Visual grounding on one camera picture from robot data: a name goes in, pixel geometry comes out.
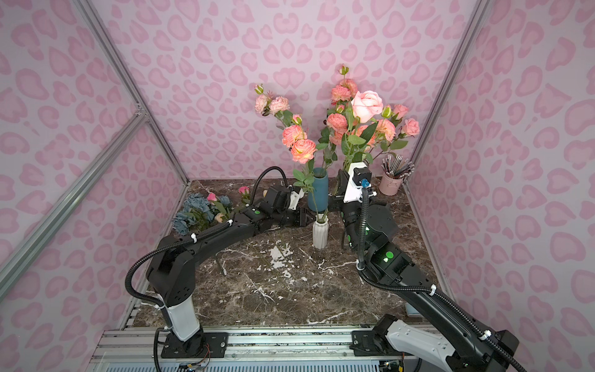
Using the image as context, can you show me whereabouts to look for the teal cylindrical vase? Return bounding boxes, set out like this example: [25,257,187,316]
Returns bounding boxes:
[308,167,329,214]

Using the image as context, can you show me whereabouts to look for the white ribbed ceramic vase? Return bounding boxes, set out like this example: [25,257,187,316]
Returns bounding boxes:
[312,218,329,250]

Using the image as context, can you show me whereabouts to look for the large pink peony branch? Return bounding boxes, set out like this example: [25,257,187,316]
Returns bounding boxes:
[329,106,402,196]

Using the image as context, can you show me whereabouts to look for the coral peony flower branch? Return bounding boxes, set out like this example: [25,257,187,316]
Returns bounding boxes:
[317,113,353,170]

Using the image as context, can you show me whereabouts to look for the light pink rose with stem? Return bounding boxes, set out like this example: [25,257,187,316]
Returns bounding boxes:
[390,119,420,150]

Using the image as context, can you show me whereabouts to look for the pale pink peony branch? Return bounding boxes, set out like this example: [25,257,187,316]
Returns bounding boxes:
[254,85,302,129]

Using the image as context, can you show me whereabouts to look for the pale pink rose stem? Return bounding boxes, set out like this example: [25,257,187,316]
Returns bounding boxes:
[340,91,384,171]

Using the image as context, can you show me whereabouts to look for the pink rose with long stem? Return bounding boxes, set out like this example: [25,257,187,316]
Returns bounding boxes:
[393,104,409,120]

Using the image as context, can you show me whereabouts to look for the pink peony flower branch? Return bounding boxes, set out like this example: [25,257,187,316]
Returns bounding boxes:
[326,64,359,116]

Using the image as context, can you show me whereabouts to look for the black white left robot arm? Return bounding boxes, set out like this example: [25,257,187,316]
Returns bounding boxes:
[124,177,314,362]

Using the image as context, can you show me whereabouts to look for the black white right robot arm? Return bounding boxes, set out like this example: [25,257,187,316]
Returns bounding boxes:
[329,163,524,371]

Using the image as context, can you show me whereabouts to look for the bunch of artificial flowers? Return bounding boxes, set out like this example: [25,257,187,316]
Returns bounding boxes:
[171,186,250,237]

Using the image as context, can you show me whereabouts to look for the pink cup of straws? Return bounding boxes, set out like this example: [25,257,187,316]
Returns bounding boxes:
[380,155,415,196]

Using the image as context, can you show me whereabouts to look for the blue grey artificial flower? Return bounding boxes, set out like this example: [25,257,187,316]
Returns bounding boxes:
[172,193,233,236]

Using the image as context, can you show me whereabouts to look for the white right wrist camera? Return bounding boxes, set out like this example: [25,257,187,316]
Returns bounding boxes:
[343,162,372,203]

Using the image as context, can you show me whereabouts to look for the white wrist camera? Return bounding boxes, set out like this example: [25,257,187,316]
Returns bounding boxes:
[343,162,372,203]
[288,188,305,211]

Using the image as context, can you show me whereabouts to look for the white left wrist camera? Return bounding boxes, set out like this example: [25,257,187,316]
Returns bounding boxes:
[288,188,305,211]

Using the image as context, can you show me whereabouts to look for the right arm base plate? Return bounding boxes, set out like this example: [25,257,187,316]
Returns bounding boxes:
[350,330,402,357]

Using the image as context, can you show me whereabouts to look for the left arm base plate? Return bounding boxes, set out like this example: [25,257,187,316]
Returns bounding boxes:
[161,331,229,359]

